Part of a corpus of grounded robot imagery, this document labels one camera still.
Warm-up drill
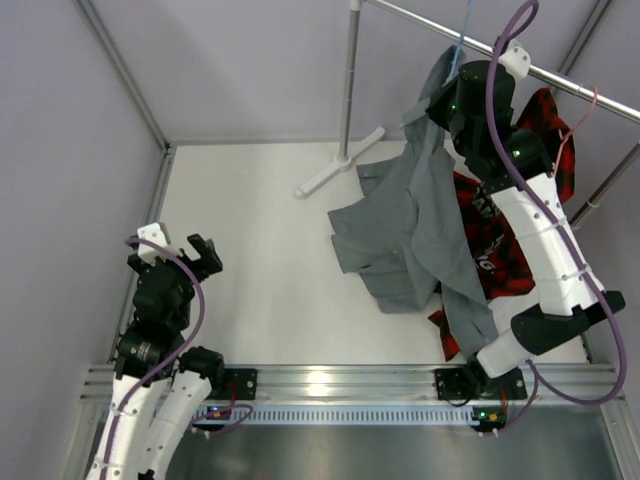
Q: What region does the light blue wire hanger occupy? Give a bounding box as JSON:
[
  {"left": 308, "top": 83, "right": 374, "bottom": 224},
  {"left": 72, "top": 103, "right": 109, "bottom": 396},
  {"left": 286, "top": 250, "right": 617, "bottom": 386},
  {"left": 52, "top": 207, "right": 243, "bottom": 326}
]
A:
[{"left": 447, "top": 0, "right": 475, "bottom": 81}]

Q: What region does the grey button-up shirt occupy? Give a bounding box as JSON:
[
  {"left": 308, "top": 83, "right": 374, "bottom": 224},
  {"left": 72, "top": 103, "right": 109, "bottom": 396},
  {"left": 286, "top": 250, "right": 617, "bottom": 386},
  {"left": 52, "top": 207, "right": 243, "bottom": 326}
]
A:
[{"left": 328, "top": 48, "right": 498, "bottom": 358}]

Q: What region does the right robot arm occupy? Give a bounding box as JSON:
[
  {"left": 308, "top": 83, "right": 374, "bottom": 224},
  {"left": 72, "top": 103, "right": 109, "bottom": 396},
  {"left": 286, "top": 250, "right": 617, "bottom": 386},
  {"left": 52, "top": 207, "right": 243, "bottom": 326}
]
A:
[{"left": 427, "top": 61, "right": 625, "bottom": 397}]

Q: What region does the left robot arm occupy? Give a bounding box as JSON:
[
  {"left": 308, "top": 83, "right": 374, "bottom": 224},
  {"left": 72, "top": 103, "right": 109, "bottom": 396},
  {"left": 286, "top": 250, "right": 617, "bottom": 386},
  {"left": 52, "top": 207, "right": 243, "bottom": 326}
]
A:
[{"left": 86, "top": 224, "right": 226, "bottom": 479}]

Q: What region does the red black plaid shirt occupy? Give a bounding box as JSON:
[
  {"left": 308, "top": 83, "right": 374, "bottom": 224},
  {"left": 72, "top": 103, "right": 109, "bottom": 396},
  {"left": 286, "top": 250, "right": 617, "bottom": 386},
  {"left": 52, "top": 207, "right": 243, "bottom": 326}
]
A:
[{"left": 427, "top": 87, "right": 579, "bottom": 362}]

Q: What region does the white rack base foot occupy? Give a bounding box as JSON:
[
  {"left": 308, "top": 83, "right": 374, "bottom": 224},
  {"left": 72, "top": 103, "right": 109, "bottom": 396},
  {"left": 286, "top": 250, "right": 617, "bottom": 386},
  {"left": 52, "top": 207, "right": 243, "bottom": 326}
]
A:
[{"left": 293, "top": 127, "right": 386, "bottom": 199}]

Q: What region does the grey rack upright pole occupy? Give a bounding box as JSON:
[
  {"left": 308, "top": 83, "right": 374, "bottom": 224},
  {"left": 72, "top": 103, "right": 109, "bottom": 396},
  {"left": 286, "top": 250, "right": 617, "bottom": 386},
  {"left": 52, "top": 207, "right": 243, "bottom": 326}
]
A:
[{"left": 337, "top": 1, "right": 362, "bottom": 166}]

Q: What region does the right rack upright pole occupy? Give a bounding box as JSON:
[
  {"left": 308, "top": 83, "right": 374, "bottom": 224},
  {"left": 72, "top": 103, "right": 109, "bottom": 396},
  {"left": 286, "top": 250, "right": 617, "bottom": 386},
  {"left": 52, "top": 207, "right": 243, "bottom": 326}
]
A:
[{"left": 570, "top": 142, "right": 640, "bottom": 231}]

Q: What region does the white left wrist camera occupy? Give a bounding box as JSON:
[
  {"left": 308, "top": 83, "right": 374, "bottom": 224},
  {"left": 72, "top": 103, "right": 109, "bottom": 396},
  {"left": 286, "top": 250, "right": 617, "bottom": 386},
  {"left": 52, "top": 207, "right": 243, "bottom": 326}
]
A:
[{"left": 136, "top": 222, "right": 176, "bottom": 265}]

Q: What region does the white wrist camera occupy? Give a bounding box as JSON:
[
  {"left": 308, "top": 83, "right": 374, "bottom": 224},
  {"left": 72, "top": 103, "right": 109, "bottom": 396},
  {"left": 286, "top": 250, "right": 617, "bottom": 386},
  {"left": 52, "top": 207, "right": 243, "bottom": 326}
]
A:
[
  {"left": 136, "top": 222, "right": 176, "bottom": 265},
  {"left": 498, "top": 40, "right": 531, "bottom": 82}
]

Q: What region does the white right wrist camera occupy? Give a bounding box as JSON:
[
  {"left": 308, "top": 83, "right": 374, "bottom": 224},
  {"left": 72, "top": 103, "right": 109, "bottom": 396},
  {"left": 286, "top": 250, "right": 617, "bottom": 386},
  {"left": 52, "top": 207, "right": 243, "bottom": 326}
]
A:
[{"left": 498, "top": 40, "right": 531, "bottom": 82}]

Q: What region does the silver garment rack rail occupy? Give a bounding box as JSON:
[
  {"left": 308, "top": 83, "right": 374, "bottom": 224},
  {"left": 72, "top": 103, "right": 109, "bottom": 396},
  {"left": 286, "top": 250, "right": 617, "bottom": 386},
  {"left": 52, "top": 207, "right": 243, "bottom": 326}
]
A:
[{"left": 367, "top": 0, "right": 640, "bottom": 127}]

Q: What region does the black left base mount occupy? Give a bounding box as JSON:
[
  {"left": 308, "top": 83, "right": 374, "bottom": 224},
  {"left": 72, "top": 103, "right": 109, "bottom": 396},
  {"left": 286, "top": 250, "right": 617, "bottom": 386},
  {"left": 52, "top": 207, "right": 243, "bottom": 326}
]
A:
[{"left": 220, "top": 368, "right": 258, "bottom": 401}]

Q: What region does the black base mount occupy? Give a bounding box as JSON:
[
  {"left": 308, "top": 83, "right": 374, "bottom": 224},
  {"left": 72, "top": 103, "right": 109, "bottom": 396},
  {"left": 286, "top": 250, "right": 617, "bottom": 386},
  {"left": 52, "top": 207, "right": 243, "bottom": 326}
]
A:
[
  {"left": 220, "top": 368, "right": 258, "bottom": 401},
  {"left": 434, "top": 367, "right": 475, "bottom": 407}
]

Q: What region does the pink wire hanger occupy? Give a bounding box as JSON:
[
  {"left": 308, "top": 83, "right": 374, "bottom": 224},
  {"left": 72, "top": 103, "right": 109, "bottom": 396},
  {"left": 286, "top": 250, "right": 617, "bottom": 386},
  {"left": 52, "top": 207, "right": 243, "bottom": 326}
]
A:
[{"left": 549, "top": 85, "right": 600, "bottom": 176}]

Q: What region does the aluminium mounting rail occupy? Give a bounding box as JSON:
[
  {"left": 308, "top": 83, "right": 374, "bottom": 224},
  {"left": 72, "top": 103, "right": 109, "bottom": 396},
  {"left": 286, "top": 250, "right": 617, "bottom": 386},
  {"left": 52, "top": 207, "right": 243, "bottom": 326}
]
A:
[{"left": 82, "top": 363, "right": 621, "bottom": 401}]

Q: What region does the slotted grey cable duct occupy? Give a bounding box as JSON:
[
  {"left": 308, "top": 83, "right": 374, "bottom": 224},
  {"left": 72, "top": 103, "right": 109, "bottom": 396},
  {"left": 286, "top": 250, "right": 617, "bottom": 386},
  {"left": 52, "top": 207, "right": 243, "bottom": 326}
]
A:
[{"left": 192, "top": 405, "right": 482, "bottom": 427}]

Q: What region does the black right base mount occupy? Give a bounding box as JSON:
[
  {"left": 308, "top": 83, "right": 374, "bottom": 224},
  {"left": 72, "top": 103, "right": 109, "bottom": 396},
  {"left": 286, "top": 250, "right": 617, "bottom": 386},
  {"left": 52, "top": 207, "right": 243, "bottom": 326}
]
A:
[{"left": 434, "top": 367, "right": 475, "bottom": 407}]

